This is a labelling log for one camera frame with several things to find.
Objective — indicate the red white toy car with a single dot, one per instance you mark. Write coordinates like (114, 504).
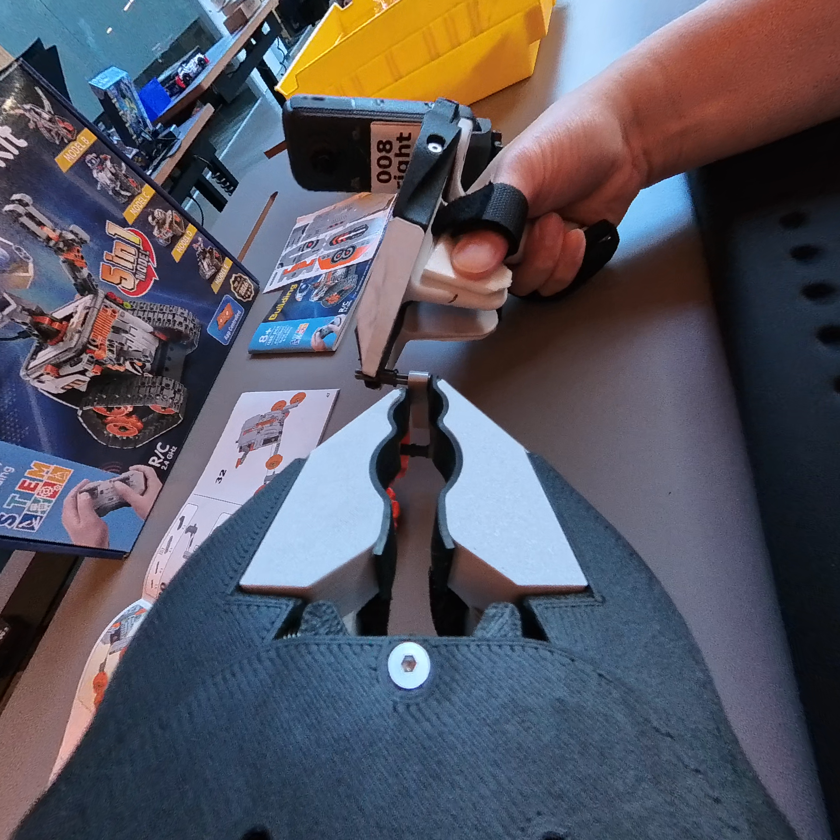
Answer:
(187, 72)

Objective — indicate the toy sticker sheet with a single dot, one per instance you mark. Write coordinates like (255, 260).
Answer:
(315, 243)

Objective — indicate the long background desk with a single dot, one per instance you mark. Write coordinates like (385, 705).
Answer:
(243, 39)

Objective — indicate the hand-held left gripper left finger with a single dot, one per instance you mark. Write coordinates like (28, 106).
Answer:
(315, 525)

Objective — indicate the person's right hand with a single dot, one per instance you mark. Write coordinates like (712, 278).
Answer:
(577, 170)

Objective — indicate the blue robot kit box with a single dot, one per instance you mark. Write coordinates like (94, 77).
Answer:
(98, 328)

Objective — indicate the small blue toy box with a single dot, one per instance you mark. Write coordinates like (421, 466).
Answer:
(121, 98)

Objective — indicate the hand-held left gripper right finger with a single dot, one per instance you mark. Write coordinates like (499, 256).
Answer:
(505, 525)

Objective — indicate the blue storage crate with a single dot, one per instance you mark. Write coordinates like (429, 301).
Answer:
(156, 97)

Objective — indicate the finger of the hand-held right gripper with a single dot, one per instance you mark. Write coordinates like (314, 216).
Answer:
(390, 289)
(453, 326)

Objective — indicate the person's right forearm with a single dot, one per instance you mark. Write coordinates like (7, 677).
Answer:
(735, 85)

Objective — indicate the blue instruction booklet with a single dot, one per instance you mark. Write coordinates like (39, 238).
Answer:
(289, 331)

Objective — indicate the dark toy axle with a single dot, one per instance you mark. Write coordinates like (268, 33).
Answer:
(394, 379)

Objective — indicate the grey toy beam with gears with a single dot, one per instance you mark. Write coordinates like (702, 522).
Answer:
(420, 407)

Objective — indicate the open white instruction manual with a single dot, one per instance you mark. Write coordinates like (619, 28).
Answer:
(216, 499)

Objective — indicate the yellow storage bin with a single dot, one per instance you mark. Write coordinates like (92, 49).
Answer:
(426, 52)

